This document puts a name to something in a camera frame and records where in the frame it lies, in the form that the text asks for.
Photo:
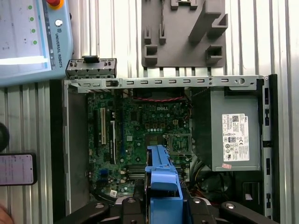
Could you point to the blue data port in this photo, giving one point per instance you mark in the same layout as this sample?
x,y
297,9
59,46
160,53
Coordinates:
x,y
104,175

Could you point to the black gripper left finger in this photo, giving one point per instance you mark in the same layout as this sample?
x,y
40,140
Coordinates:
x,y
133,210

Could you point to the white expansion slot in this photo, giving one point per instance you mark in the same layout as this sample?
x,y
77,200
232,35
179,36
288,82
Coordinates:
x,y
103,126

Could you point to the person's hand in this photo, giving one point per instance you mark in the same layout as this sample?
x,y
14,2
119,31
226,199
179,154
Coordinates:
x,y
7,215

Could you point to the grey parts rack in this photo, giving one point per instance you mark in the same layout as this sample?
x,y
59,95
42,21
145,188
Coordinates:
x,y
182,35

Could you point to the hard disk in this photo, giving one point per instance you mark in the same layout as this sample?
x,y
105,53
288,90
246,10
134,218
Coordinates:
x,y
163,182

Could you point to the grey hinged slot bracket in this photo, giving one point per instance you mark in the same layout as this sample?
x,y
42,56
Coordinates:
x,y
93,70

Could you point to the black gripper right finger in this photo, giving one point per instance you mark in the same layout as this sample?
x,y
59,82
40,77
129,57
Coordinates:
x,y
201,210

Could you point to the metal socket cover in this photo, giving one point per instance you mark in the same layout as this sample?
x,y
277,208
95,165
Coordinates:
x,y
180,135

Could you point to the grey power supply unit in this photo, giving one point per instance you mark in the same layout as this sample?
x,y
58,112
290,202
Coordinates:
x,y
216,151

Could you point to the green RAM stick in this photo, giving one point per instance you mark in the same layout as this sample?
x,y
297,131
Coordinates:
x,y
162,14

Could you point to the black graphics card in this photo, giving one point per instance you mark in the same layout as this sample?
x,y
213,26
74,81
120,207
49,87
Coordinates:
x,y
112,144

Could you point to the CPU socket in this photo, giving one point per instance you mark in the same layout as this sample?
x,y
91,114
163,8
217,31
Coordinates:
x,y
154,140

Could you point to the black expansion slot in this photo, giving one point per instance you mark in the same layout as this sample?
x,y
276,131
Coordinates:
x,y
95,130

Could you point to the green motherboard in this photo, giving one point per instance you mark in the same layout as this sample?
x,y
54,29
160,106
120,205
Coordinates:
x,y
140,121

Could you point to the black round object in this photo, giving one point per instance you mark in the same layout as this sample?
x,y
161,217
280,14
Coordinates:
x,y
3,137

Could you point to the pale blue teach pendant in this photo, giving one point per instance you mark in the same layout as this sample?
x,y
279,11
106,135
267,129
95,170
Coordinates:
x,y
58,46

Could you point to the black open PC case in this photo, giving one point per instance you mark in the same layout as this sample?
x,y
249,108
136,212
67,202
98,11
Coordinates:
x,y
56,140

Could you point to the black smartphone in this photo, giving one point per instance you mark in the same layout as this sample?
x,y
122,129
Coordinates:
x,y
16,169

